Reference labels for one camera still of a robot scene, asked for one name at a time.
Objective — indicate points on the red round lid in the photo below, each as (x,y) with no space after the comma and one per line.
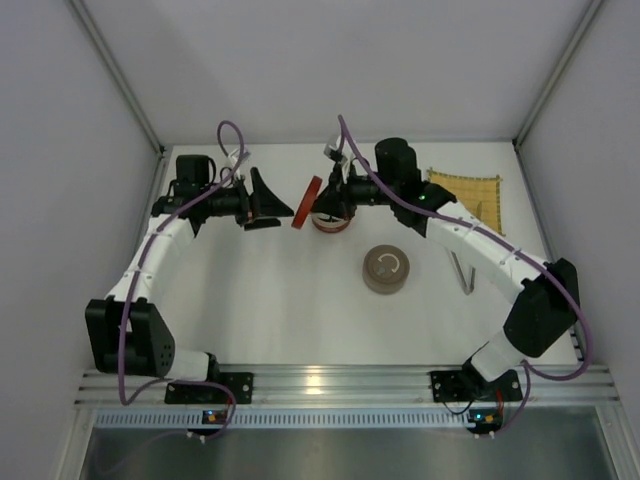
(307,202)

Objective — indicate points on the bamboo sushi mat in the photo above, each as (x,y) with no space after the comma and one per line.
(480,195)

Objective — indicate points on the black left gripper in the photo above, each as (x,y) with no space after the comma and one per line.
(245,201)

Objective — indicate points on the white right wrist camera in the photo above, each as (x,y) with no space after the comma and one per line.
(337,150)

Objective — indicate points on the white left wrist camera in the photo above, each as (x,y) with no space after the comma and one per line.
(232,171)

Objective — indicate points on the slotted cable duct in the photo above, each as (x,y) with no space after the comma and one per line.
(323,418)

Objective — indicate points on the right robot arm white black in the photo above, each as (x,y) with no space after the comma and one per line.
(543,295)

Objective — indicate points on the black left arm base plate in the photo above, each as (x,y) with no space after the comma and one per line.
(239,384)

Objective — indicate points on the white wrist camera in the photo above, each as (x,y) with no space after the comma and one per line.
(337,150)
(232,171)

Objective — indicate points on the red metal lunch tin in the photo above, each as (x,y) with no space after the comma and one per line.
(328,223)

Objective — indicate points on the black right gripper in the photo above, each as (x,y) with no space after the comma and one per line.
(338,195)

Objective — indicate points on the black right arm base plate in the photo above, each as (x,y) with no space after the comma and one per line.
(456,385)

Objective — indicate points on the brown round lid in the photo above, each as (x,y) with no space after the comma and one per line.
(386,262)

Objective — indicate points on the metal tongs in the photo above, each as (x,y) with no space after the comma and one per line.
(466,274)

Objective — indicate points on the aluminium mounting rail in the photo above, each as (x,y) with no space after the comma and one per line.
(302,386)

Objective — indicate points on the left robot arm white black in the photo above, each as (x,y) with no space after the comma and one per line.
(127,332)

